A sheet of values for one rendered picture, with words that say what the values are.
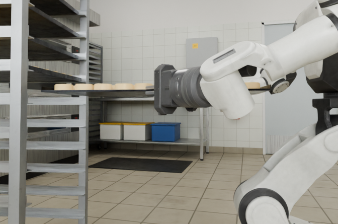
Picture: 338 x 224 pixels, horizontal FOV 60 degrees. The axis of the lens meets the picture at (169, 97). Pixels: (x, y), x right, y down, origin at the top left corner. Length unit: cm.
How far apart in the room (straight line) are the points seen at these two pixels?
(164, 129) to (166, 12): 206
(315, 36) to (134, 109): 475
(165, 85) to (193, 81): 11
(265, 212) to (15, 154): 69
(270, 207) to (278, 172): 11
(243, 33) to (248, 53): 443
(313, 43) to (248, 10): 451
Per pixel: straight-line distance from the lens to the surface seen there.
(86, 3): 131
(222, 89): 55
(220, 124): 485
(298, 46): 56
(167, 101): 67
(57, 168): 131
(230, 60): 53
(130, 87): 80
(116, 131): 464
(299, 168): 97
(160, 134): 439
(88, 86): 83
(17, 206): 87
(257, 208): 91
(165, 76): 68
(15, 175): 86
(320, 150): 95
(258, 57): 54
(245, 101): 58
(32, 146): 134
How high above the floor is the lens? 76
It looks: 2 degrees up
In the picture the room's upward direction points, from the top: straight up
